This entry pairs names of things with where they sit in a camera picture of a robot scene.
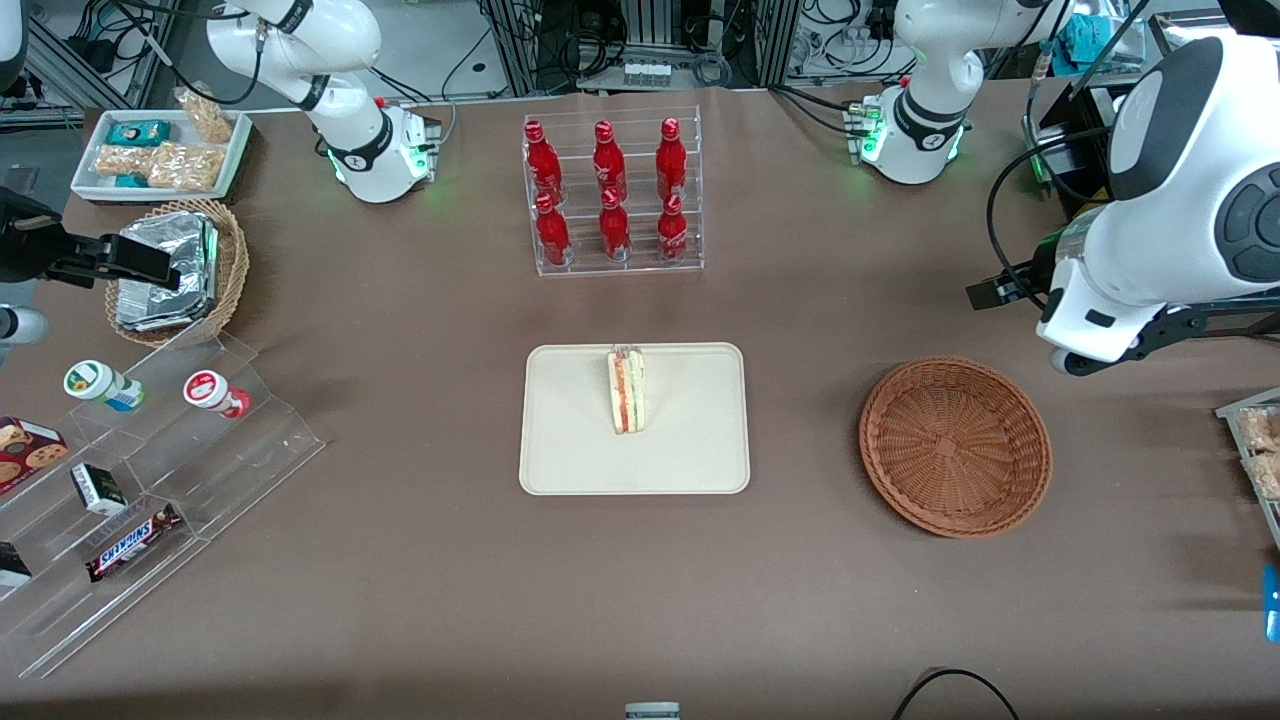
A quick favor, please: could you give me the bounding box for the triangle sandwich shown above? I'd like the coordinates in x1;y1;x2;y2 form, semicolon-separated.
606;345;648;436

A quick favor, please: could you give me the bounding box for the Snickers chocolate bar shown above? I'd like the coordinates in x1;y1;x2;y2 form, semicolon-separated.
85;503;184;584

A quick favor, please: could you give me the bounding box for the black control box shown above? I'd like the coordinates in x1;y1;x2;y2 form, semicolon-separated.
1025;85;1133;217

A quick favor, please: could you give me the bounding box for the white rectangular snack tray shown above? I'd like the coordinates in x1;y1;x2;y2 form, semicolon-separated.
70;108;254;205

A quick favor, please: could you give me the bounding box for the red lidded yogurt cup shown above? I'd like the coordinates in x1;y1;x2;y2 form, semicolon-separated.
183;370;252;419

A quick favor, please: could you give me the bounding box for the teal cloth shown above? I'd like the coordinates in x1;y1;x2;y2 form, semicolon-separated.
1058;12;1114;64

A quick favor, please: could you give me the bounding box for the black floor cable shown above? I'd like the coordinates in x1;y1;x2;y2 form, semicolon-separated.
893;668;1021;720

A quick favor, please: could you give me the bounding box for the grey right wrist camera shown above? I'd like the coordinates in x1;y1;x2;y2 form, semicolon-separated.
0;305;50;347

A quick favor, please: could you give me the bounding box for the empty round wicker basket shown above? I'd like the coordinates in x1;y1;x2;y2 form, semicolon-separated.
859;357;1053;539

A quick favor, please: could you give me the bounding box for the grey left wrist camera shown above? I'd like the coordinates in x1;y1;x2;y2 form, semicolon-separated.
1050;342;1101;379

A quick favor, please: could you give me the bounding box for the small black carton box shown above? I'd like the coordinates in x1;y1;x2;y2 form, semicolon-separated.
70;463;128;517

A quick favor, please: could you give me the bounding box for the clear acrylic bottle rack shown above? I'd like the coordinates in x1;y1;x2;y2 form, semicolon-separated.
522;105;706;278

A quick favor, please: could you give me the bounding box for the beige plastic tray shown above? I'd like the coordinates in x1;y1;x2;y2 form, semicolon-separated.
519;343;751;496

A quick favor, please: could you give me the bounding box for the red cola bottle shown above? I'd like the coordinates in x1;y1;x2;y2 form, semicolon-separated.
657;193;690;263
656;118;688;201
599;188;633;263
535;193;572;267
592;120;625;201
525;120;564;206

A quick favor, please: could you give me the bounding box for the white tray with snacks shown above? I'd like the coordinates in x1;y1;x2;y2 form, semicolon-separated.
1215;388;1280;553

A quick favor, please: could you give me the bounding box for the chocolate chip cookie box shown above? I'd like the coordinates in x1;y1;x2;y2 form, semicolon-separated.
0;416;71;496

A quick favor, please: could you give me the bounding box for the puffed rice snack bag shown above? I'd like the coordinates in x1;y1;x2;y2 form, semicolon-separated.
95;145;153;178
148;142;223;191
176;88;235;144

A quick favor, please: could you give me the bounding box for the clear acrylic stepped shelf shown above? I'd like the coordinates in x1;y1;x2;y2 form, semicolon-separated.
0;330;327;681

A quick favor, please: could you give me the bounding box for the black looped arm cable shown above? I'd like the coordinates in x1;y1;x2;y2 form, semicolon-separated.
985;125;1117;311

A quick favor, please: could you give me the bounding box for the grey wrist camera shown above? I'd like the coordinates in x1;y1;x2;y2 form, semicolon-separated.
1050;342;1101;379
0;305;50;347

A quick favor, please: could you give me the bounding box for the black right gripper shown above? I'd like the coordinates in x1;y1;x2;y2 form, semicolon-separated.
0;188;183;293

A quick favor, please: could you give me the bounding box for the wicker basket holding foil containers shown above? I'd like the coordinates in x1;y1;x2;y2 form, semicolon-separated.
105;198;250;348

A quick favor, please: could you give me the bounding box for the green lidded yogurt cup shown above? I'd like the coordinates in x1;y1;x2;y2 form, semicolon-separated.
64;360;146;413

